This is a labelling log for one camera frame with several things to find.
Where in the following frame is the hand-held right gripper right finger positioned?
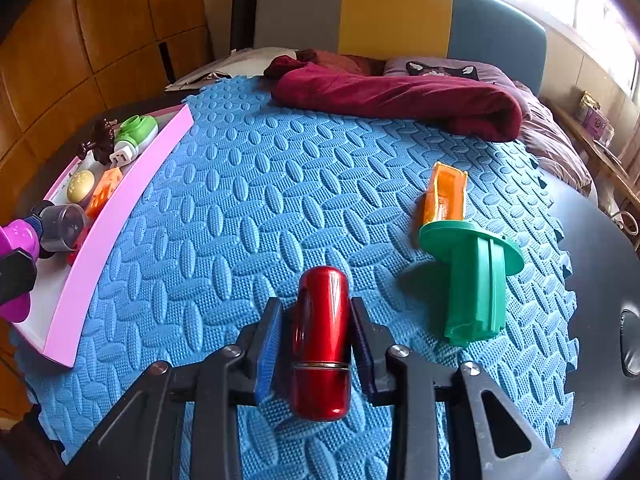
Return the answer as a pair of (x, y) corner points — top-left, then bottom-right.
(348, 296), (573, 480)

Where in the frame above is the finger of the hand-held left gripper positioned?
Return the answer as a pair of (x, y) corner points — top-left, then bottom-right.
(0, 249), (39, 307)
(20, 200), (55, 241)

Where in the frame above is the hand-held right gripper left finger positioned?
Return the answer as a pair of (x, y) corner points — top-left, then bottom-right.
(65, 296), (286, 480)

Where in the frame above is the purple plastic toy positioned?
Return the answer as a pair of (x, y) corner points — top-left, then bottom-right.
(0, 220), (42, 324)

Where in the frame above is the grey cylindrical container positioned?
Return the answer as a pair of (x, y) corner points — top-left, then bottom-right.
(39, 204), (87, 254)

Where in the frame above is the red metallic capsule case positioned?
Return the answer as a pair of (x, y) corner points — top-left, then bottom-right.
(287, 266), (351, 422)

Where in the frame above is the cream dotted round case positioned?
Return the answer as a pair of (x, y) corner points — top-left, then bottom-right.
(66, 170), (96, 204)

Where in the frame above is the pink cardboard tray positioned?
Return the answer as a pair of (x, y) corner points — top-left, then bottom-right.
(10, 105), (195, 368)

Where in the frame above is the small red object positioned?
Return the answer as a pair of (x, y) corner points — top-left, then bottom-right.
(66, 240), (91, 267)

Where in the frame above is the orange building block toy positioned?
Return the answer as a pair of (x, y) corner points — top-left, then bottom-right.
(85, 167), (123, 219)

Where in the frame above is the green flanged plastic tube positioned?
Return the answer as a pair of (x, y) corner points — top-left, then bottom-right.
(419, 220), (526, 347)

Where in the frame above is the green plug-in repellent heater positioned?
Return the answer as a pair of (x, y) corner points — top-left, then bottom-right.
(109, 115), (160, 167)

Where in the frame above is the blue foam mat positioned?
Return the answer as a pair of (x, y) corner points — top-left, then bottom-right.
(10, 76), (581, 480)

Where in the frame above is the orange plastic trough piece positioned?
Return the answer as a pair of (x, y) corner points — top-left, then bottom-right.
(422, 161), (469, 226)

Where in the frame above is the wooden wardrobe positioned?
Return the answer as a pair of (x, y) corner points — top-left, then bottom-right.
(0, 0), (213, 241)

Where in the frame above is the maroon cloth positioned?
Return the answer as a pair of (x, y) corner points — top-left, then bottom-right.
(263, 49), (523, 142)

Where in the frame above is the beige cloth bag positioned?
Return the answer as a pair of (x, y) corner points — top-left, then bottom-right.
(165, 47), (298, 92)

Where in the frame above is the lilac bed sheet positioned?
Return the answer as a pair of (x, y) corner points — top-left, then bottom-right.
(512, 80), (598, 198)

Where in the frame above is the cat print pillow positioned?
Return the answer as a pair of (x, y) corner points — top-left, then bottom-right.
(382, 56), (516, 91)

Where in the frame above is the wooden bedside shelf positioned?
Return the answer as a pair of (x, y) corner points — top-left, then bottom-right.
(542, 95), (640, 251)

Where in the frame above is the black rolled mat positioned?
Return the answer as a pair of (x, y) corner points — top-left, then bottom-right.
(230, 0), (271, 56)

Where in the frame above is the small pink box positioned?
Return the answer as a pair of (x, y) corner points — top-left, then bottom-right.
(579, 91), (615, 142)

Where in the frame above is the grey yellow blue headboard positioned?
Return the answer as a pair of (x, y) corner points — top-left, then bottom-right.
(252, 0), (547, 98)

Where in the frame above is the grey table cable grommet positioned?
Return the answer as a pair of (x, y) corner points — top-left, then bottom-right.
(619, 309), (640, 377)

